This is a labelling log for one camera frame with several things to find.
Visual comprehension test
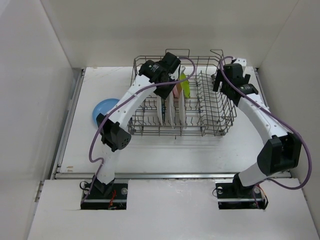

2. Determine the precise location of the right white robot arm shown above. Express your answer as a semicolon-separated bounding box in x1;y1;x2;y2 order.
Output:
213;63;302;197

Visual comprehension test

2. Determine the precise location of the pink plastic plate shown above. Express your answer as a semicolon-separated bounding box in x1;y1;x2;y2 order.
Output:
172;83;182;99

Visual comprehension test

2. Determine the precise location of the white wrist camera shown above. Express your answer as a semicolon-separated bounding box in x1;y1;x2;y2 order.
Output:
231;57;247;68
169;64;186;81

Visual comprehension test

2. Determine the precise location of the green plastic plate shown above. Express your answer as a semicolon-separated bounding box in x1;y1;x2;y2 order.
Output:
180;73;191;99

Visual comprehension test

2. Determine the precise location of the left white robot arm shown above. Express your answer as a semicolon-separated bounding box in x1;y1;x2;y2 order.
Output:
93;52;181;199

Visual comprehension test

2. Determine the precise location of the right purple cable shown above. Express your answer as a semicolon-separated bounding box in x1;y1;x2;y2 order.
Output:
218;55;313;208

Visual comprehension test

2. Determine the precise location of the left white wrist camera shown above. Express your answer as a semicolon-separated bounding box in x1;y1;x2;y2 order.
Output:
169;64;186;81

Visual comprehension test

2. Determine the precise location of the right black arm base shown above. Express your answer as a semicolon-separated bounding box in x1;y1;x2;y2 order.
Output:
212;181;269;210

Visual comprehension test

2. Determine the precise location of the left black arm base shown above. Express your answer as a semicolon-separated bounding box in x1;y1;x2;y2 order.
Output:
79;181;129;210

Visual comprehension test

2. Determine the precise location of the white ceramic plate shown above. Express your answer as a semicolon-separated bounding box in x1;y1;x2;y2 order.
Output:
156;96;166;126
167;92;175;129

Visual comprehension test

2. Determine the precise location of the blue plastic plate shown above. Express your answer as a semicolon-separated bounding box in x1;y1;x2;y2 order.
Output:
92;98;119;127

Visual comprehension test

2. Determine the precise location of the purple cable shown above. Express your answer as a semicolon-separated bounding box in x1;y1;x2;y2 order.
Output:
82;56;196;203
218;55;313;208

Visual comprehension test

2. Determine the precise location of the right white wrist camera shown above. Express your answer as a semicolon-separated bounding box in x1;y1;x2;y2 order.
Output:
231;57;247;68

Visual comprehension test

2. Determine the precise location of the right white printed plate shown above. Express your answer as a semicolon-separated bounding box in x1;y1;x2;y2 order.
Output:
178;94;187;128

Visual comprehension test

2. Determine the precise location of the left white ceramic plate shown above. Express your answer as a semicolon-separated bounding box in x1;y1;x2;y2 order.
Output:
156;96;166;126

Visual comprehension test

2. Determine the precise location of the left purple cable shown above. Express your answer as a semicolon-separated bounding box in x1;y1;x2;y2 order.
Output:
82;56;196;203

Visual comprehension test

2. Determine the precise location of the grey wire dish rack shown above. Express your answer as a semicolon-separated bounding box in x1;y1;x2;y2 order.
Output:
128;49;237;137

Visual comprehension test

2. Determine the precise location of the middle white ceramic plate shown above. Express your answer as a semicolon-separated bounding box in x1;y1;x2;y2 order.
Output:
167;92;175;129

